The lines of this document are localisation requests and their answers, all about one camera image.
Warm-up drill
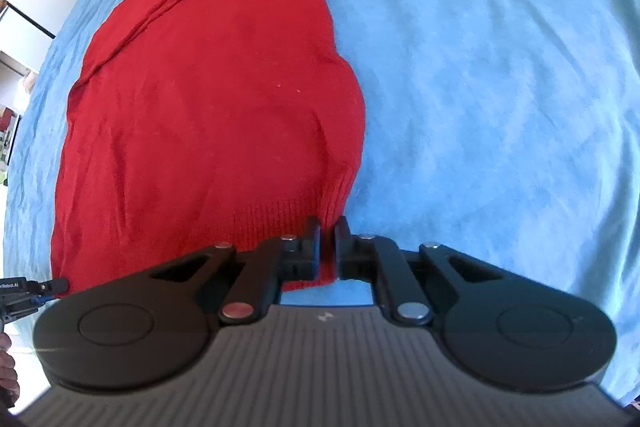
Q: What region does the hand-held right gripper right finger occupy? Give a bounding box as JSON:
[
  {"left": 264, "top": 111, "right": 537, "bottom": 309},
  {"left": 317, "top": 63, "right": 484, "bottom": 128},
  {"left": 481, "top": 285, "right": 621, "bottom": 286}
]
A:
[{"left": 335, "top": 215, "right": 504, "bottom": 326}]

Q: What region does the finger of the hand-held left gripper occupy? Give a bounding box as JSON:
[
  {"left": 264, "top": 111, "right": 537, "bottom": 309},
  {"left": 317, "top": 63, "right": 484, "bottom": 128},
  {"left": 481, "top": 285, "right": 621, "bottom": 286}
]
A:
[{"left": 35, "top": 277, "right": 70, "bottom": 298}]

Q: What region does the light blue blanket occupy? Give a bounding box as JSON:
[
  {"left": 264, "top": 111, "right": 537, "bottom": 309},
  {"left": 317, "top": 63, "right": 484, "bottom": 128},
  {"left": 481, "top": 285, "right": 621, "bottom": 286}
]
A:
[{"left": 2, "top": 0, "right": 640, "bottom": 409}]

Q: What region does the cluttered shelf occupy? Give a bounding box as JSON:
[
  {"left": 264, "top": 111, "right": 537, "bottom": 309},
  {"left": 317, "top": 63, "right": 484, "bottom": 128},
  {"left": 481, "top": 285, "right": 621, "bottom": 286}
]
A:
[{"left": 0, "top": 49, "right": 38, "bottom": 188}]

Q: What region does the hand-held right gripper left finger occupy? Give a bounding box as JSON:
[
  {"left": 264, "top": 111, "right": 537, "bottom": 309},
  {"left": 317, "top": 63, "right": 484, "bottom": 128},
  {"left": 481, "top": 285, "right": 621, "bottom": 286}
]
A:
[{"left": 149, "top": 216, "right": 322, "bottom": 325}]

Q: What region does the person's left hand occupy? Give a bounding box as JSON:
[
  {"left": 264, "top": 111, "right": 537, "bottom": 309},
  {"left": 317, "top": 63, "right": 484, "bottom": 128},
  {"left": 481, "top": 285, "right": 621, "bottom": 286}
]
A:
[{"left": 0, "top": 331, "right": 22, "bottom": 409}]

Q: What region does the red knit sweater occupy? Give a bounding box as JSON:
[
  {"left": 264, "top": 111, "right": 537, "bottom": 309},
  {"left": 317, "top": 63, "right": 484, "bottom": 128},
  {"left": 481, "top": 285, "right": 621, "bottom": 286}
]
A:
[{"left": 50, "top": 0, "right": 369, "bottom": 296}]

